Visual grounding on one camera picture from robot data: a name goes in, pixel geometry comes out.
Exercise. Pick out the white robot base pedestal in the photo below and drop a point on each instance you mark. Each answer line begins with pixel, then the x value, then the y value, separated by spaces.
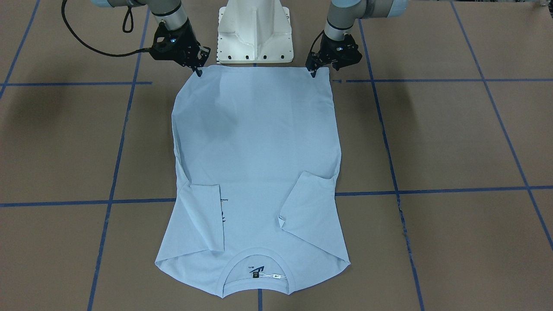
pixel 254 31

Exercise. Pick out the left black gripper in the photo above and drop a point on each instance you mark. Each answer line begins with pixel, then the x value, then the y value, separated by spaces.
pixel 329 48

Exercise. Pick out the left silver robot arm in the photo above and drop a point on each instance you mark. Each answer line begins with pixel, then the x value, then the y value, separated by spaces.
pixel 343 13

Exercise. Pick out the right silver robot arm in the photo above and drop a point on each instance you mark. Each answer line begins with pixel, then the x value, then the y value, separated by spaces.
pixel 171 12

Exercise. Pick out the light blue t-shirt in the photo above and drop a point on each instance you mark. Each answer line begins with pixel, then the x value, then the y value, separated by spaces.
pixel 257 158

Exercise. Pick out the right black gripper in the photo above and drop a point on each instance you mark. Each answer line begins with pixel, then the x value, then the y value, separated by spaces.
pixel 186 41

